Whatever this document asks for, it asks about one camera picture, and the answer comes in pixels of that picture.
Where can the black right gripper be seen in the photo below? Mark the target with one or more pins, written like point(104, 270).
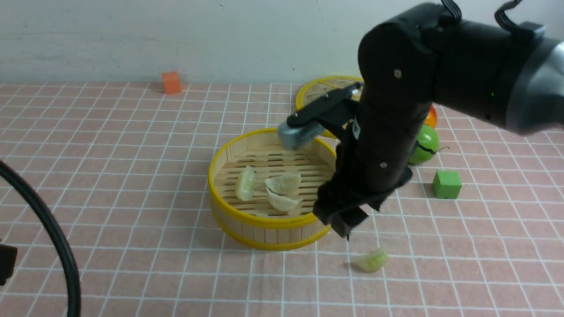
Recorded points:
point(369, 167)

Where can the greenish dumpling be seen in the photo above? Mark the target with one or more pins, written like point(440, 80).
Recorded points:
point(371, 262)

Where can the white dumpling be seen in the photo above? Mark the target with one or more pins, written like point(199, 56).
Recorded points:
point(282, 203)
point(244, 187)

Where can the pale dumpling bottom edge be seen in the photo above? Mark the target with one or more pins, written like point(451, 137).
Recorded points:
point(285, 184)

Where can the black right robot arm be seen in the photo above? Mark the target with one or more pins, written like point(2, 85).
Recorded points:
point(509, 75)

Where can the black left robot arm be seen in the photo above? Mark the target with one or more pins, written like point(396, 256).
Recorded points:
point(8, 257)

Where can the yellow-rimmed bamboo steamer tray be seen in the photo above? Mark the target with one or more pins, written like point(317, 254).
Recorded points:
point(255, 223)

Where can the yellow-rimmed woven steamer lid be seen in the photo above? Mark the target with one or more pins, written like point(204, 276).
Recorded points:
point(315, 88)

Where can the green foam cube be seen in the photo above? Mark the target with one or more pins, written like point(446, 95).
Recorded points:
point(447, 184)

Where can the green round toy fruit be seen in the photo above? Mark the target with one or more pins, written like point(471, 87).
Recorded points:
point(427, 146)

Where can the orange yellow toy pear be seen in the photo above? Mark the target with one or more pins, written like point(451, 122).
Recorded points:
point(432, 118)

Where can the pink checkered tablecloth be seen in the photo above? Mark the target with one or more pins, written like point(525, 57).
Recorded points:
point(123, 168)

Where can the orange foam cube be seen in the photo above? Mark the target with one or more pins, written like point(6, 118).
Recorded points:
point(172, 83)

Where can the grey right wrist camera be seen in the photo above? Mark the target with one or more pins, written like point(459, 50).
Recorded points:
point(299, 132)

